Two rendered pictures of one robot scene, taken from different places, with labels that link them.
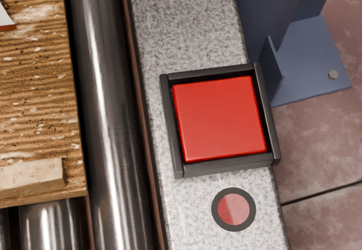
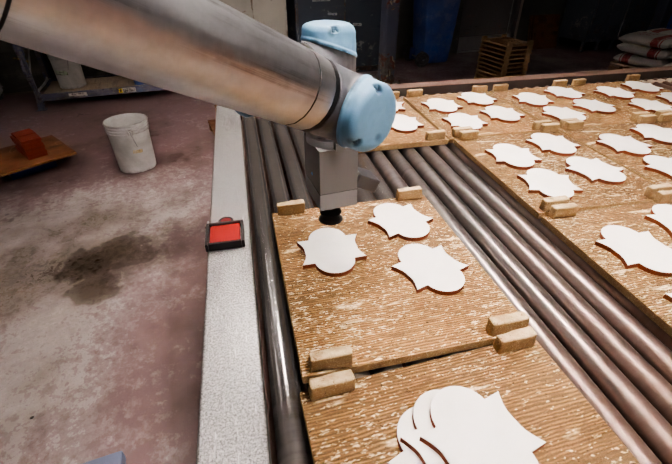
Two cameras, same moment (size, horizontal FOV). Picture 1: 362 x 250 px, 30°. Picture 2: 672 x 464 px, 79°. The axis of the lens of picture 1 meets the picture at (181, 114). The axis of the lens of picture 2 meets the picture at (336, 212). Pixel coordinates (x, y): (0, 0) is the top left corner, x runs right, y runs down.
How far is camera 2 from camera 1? 0.87 m
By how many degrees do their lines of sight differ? 78
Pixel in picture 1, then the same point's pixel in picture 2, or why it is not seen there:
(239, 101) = (216, 236)
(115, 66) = (261, 249)
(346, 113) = not seen: outside the picture
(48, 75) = (284, 235)
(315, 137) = not seen: outside the picture
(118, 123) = (261, 234)
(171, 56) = (239, 254)
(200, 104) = (230, 235)
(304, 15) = not seen: outside the picture
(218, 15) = (216, 267)
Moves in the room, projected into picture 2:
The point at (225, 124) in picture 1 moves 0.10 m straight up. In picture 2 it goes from (222, 231) to (215, 188)
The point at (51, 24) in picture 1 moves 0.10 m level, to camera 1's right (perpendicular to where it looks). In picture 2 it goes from (284, 248) to (232, 246)
